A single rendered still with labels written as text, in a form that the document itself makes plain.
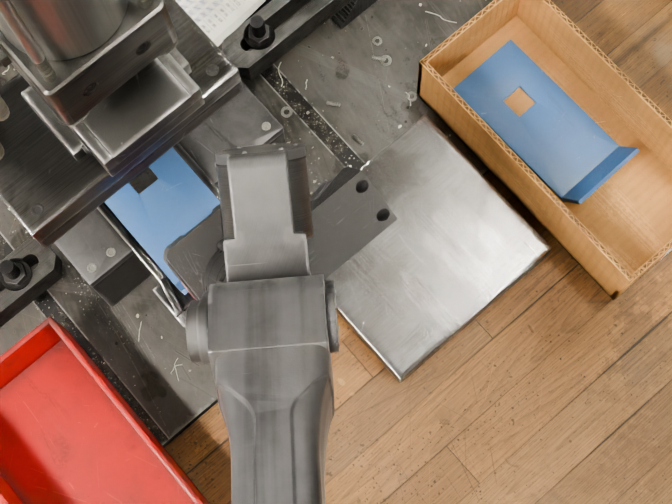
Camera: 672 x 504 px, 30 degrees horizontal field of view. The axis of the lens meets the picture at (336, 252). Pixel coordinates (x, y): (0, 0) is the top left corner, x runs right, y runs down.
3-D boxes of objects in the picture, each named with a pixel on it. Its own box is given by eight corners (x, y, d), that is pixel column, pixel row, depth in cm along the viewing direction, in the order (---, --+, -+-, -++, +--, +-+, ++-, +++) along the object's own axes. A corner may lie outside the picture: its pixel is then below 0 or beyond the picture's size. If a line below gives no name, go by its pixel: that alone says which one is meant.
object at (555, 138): (575, 214, 107) (580, 203, 104) (452, 90, 111) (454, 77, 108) (633, 161, 108) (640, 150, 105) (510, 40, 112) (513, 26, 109)
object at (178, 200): (189, 303, 98) (184, 294, 95) (71, 163, 101) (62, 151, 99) (258, 246, 99) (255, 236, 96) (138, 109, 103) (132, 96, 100)
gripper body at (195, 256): (230, 192, 89) (254, 203, 82) (314, 300, 92) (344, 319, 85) (158, 250, 88) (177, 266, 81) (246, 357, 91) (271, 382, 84)
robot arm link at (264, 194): (190, 151, 81) (166, 171, 70) (322, 139, 81) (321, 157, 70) (209, 324, 83) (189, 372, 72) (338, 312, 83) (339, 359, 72)
